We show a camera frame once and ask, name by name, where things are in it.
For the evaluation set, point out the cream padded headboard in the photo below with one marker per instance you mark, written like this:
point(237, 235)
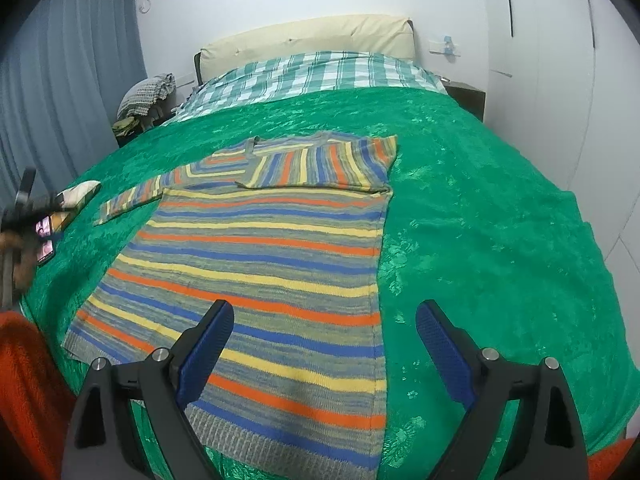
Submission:
point(310, 35)

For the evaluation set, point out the patterned cream pillow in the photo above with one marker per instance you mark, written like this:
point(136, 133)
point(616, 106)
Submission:
point(82, 192)

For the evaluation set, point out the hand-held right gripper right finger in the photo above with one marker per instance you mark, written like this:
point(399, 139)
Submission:
point(445, 355)

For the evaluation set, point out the green checkered bed sheet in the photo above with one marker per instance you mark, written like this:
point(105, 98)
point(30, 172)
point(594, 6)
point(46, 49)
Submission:
point(320, 75)

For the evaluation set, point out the green floral blanket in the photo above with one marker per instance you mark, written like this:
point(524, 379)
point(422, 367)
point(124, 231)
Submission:
point(475, 210)

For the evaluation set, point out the striped knit sweater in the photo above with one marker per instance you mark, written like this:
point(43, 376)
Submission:
point(270, 260)

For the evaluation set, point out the orange fleece garment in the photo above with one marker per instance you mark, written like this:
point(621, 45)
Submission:
point(25, 390)

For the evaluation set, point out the white wardrobe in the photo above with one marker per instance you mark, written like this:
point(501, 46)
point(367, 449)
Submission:
point(560, 70)

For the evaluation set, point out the dark wooden nightstand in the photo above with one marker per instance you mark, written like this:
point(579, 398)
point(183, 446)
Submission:
point(467, 100)

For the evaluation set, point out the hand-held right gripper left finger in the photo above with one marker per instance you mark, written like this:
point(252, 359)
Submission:
point(205, 355)

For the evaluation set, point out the smartphone with lit screen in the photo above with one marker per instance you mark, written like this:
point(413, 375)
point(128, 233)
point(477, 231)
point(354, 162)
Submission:
point(46, 242)

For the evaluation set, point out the grey striped cloth pile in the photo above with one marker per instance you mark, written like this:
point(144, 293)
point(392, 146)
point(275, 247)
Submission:
point(147, 92)

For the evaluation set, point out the blue grey curtain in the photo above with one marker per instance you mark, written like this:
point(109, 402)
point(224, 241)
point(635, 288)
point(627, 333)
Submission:
point(65, 85)

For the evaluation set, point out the person's left forearm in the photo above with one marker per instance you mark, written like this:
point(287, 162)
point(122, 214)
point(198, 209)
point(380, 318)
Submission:
point(15, 255)

